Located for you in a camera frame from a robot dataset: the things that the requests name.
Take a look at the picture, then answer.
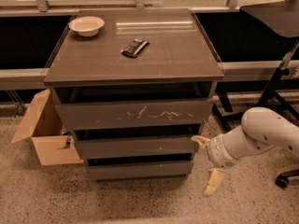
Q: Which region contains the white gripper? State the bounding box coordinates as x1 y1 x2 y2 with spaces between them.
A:
192 134 238 196

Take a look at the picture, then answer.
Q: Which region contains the grey bottom drawer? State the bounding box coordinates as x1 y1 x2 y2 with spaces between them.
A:
87 161 194 180

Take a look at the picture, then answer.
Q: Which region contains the grey drawer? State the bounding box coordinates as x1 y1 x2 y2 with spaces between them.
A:
74 129 199 159
53 84 211 130
87 161 194 180

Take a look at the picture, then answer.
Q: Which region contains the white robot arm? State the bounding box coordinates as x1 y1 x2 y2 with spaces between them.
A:
192 107 299 195

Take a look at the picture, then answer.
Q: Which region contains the grey top drawer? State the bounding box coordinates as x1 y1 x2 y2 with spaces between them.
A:
53 84 211 130

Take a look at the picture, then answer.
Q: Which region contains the grey drawer cabinet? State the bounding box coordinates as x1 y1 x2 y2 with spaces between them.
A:
44 9 223 180

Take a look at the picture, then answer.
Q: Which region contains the grey middle drawer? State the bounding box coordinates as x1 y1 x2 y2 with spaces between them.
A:
74 129 199 159

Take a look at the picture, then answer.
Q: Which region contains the open cardboard box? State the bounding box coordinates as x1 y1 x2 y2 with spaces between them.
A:
11 90 83 165

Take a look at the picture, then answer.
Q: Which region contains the black office chair base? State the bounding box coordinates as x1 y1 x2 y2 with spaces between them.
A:
275 169 299 189

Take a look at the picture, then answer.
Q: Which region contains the black snack packet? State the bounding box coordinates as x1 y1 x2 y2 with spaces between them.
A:
121 38 149 58

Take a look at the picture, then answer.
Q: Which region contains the black rolling stand table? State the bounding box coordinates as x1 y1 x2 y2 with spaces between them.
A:
211 0 299 133

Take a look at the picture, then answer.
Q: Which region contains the white bowl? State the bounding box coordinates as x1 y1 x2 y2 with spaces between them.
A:
68 16 105 37

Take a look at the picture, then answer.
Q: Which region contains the metal window rail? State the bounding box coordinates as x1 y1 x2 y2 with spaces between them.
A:
0 60 299 91

